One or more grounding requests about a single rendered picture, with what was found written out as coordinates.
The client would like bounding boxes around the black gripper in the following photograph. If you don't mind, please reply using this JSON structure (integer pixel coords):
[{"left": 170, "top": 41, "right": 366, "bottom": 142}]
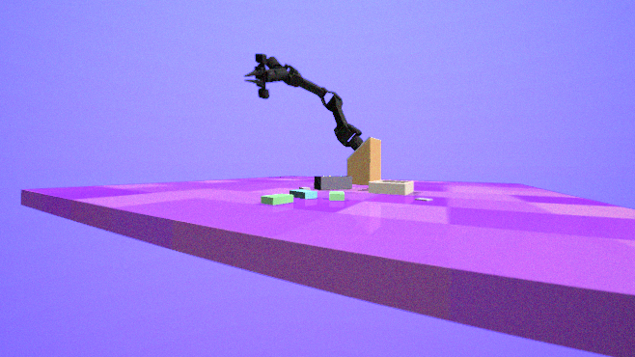
[{"left": 244, "top": 53, "right": 280, "bottom": 98}]

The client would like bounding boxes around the white rectangular tray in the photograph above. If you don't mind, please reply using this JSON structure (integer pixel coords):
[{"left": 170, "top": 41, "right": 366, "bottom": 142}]
[{"left": 369, "top": 180, "right": 414, "bottom": 196}]

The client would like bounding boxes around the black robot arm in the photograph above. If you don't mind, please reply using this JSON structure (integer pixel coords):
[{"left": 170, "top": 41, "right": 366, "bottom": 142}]
[{"left": 263, "top": 57, "right": 364, "bottom": 151}]

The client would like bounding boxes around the light blue rectangular block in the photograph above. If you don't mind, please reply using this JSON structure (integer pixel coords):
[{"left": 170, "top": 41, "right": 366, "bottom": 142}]
[{"left": 290, "top": 189, "right": 318, "bottom": 200}]

